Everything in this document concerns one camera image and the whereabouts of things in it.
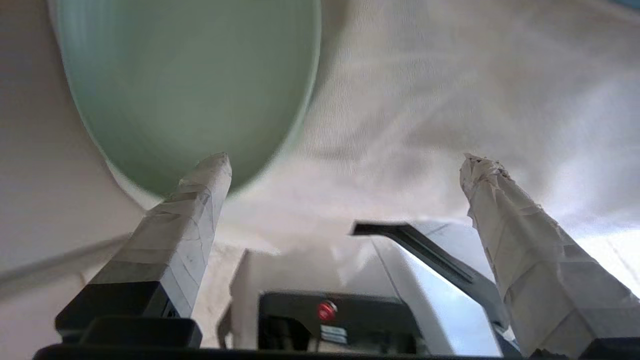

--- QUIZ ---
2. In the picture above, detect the pale green plate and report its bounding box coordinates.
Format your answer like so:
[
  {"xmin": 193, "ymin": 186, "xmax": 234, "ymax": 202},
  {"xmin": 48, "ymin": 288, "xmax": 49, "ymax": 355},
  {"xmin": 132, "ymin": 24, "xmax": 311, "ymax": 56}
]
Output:
[{"xmin": 55, "ymin": 0, "xmax": 322, "ymax": 199}]

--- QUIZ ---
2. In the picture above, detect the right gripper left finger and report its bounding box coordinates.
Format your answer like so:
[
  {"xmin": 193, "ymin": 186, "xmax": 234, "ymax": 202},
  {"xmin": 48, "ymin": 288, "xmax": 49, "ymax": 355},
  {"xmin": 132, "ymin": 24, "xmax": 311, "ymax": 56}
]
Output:
[{"xmin": 55, "ymin": 152, "xmax": 233, "ymax": 344}]

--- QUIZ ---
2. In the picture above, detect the white cloth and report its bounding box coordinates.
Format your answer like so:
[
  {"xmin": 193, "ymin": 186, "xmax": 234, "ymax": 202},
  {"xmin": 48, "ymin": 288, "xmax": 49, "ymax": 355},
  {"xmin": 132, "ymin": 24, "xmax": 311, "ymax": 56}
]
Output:
[{"xmin": 215, "ymin": 0, "xmax": 640, "ymax": 256}]

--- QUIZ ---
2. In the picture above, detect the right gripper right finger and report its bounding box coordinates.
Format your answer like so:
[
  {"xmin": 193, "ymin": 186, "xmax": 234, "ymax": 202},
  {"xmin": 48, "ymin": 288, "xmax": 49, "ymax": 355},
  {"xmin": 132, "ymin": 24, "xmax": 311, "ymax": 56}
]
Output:
[{"xmin": 459, "ymin": 153, "xmax": 640, "ymax": 359}]

